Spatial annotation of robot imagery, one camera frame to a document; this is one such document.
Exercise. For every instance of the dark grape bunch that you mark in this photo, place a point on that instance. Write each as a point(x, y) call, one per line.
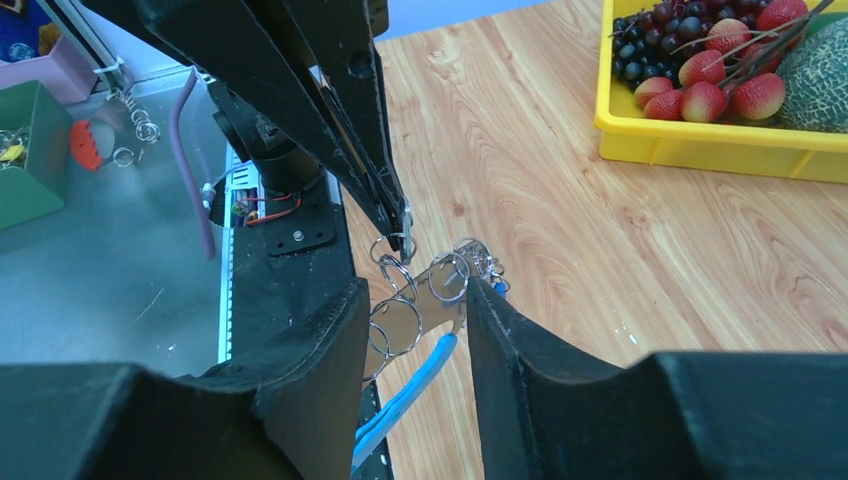
point(657, 40)

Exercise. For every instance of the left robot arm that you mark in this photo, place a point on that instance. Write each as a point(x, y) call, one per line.
point(283, 166)

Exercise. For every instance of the green storage box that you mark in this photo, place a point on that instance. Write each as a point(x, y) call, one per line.
point(35, 133)

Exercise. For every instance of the yellow plastic fruit tray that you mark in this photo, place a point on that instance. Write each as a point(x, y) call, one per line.
point(627, 136)

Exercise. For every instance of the pink box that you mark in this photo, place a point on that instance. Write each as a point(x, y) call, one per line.
point(64, 72)

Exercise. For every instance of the keyring bunch with blue tag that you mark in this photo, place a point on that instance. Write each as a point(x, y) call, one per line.
point(418, 305)

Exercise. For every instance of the green cantaloupe melon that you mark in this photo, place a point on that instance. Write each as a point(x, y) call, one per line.
point(815, 78)

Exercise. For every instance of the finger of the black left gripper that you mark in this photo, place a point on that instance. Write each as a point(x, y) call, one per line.
point(230, 41)
point(331, 46)

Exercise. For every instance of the red orange plastic piece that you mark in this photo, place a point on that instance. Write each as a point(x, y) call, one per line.
point(83, 146)

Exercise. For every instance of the spare silver keyrings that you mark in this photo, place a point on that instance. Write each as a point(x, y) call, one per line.
point(133, 128)

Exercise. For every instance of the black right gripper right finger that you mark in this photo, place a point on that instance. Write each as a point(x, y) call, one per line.
point(548, 410)

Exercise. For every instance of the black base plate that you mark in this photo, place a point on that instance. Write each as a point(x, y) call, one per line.
point(291, 278)

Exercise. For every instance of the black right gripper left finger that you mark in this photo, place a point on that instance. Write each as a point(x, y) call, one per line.
point(123, 421)

